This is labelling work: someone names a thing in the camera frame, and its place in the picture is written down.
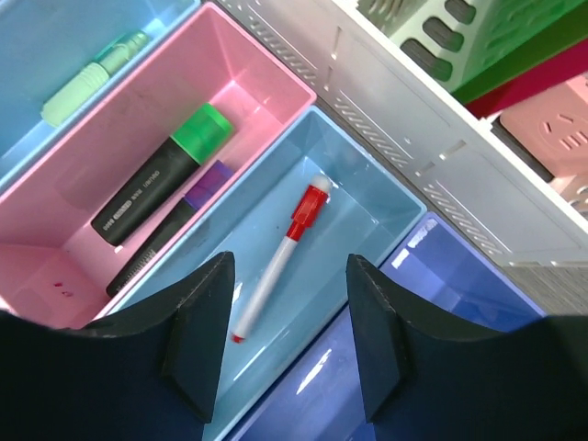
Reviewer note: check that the purple drawer bin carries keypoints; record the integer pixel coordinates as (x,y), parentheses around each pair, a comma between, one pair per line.
(319,396)

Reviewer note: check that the blue drawer bin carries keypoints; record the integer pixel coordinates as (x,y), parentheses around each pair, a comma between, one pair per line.
(46,44)
(290,221)

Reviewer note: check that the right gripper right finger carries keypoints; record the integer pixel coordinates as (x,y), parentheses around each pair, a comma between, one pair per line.
(427,374)

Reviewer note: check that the red folder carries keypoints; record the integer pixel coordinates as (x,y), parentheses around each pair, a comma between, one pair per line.
(559,69)

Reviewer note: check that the pink drawer bin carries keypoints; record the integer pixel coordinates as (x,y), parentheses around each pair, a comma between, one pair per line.
(55,268)

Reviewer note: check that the pink eraser box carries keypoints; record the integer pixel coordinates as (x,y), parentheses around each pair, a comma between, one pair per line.
(552,126)

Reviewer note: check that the green folder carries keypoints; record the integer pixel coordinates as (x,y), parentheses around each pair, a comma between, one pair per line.
(516,36)

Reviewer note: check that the white file organizer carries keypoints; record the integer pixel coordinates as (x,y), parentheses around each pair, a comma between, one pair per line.
(490,194)

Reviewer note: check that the green black highlighter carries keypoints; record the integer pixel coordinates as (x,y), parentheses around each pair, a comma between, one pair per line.
(166,170)

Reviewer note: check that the light green mini highlighter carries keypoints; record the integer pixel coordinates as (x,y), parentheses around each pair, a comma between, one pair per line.
(81,87)

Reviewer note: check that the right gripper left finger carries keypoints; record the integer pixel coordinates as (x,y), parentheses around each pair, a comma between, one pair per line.
(148,372)

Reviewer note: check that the red capped white pen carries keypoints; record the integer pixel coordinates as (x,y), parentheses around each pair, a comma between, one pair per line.
(303,217)

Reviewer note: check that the purple black highlighter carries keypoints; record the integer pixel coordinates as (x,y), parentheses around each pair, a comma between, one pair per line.
(194,199)

